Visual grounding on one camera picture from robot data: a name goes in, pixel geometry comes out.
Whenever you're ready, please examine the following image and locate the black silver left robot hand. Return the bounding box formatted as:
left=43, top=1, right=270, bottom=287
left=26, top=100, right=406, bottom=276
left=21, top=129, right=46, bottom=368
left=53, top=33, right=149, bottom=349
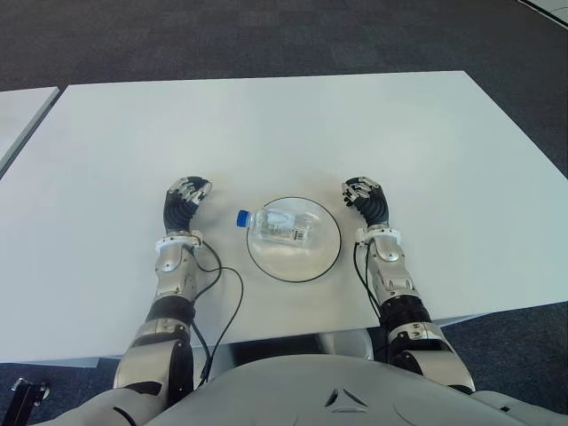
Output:
left=162, top=176, right=215, bottom=233

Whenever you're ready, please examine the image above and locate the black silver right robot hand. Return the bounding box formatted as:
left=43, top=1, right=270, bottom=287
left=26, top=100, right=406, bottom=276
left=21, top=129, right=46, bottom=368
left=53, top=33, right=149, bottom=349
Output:
left=340, top=175, right=394, bottom=230

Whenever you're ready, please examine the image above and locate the clear water bottle blue cap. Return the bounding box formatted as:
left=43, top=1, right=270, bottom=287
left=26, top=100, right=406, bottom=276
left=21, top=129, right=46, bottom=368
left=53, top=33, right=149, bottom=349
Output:
left=235, top=208, right=322, bottom=250

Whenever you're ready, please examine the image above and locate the white plate black rim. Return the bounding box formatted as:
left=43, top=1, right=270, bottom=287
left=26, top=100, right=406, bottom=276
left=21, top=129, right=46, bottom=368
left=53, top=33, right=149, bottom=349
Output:
left=245, top=196, right=343, bottom=283

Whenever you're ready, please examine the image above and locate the white side table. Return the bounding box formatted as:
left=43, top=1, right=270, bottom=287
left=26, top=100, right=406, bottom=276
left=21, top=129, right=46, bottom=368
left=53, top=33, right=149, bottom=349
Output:
left=0, top=86, right=61, bottom=178

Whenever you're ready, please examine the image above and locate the grey robot torso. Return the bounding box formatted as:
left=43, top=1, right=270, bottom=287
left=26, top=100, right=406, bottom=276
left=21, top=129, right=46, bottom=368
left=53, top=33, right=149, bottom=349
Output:
left=42, top=343, right=568, bottom=426

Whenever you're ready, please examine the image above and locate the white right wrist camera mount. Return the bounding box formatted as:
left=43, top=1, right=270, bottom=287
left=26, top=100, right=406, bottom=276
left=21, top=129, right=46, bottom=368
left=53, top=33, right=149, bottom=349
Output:
left=354, top=224, right=401, bottom=246

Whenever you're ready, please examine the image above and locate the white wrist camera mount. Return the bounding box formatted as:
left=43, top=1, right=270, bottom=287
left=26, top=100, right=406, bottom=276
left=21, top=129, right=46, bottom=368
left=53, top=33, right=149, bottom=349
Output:
left=354, top=224, right=401, bottom=246
left=154, top=231, right=206, bottom=250

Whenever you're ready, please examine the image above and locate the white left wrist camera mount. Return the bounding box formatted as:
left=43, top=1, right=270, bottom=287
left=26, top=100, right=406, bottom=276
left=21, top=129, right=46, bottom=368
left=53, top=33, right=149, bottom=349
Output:
left=154, top=231, right=206, bottom=250

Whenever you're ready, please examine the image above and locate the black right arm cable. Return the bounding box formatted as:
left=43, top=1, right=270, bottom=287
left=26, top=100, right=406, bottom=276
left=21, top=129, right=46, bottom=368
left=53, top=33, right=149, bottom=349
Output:
left=353, top=241, right=394, bottom=361

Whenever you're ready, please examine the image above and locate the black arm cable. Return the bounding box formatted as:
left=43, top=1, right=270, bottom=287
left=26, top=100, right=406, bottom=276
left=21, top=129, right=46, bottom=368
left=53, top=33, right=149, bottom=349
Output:
left=353, top=241, right=394, bottom=361
left=188, top=239, right=246, bottom=388

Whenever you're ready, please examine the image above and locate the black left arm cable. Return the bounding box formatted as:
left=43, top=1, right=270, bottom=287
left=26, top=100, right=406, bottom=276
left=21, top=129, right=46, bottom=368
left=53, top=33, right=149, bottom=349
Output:
left=188, top=239, right=246, bottom=388

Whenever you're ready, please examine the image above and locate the black bracket with wheel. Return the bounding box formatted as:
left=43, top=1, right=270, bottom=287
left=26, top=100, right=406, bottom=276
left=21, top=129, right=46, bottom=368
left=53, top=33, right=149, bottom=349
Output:
left=11, top=377, right=51, bottom=426

